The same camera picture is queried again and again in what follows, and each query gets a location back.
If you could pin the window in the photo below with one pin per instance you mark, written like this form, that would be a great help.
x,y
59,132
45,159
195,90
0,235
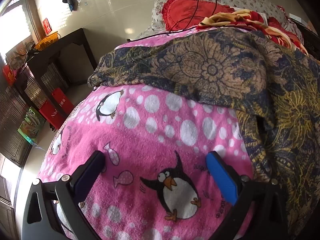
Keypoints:
x,y
15,27

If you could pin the dark headboard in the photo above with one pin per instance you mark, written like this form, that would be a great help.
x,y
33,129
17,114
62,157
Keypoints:
x,y
308,37

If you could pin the dark floral patterned garment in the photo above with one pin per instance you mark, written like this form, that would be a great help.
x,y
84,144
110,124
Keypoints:
x,y
212,70

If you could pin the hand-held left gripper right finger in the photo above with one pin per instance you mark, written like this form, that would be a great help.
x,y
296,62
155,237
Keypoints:
x,y
221,177

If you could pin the red wall sticker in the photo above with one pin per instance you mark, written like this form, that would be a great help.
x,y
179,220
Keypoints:
x,y
46,25

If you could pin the green printed box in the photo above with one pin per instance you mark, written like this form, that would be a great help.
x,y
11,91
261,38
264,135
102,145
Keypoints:
x,y
30,126

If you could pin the red ruffled pillow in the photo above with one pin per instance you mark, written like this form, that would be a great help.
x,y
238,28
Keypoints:
x,y
185,10

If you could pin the red gift boxes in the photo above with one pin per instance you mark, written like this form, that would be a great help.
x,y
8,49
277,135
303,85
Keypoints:
x,y
51,113

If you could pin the red box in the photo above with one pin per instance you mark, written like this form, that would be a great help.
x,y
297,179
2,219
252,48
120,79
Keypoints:
x,y
8,75

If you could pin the pink penguin blanket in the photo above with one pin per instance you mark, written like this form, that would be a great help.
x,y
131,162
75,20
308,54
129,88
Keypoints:
x,y
150,142

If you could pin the dark wooden desk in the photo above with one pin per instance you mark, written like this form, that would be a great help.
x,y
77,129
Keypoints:
x,y
62,36

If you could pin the red yellow floral blanket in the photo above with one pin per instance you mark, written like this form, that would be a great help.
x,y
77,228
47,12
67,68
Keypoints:
x,y
237,17

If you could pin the orange plastic basket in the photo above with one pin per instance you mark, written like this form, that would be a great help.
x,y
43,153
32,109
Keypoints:
x,y
47,41

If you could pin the dark wooden cabinet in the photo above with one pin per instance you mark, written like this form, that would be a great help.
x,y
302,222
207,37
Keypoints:
x,y
12,130

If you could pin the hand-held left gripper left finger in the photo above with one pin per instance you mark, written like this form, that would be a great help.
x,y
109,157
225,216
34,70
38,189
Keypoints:
x,y
87,177

